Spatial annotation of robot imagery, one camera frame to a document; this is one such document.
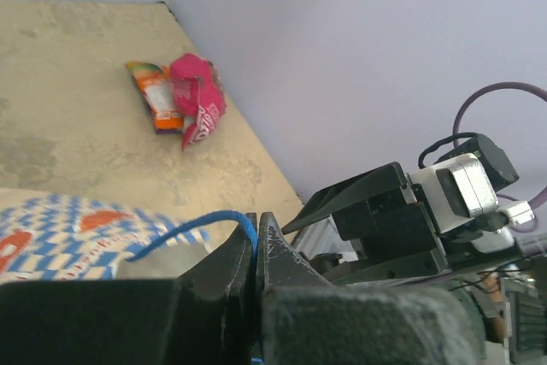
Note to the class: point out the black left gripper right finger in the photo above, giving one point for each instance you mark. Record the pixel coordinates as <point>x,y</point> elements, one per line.
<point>304,319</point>

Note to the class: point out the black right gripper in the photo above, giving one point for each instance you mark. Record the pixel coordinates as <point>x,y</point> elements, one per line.
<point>405,241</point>

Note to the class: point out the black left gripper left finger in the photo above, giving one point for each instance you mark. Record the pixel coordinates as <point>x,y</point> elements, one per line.
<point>203,316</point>

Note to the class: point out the pink snack packet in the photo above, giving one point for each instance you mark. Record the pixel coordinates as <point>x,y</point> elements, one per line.
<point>198,95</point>

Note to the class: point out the blue checkered paper bag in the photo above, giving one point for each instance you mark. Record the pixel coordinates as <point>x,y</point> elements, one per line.
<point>52,236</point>

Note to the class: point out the orange snack packet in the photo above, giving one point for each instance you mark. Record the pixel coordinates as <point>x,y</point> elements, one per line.
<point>152,81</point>

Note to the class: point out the aluminium frame rail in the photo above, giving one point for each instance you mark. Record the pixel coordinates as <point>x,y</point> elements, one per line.
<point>322,238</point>

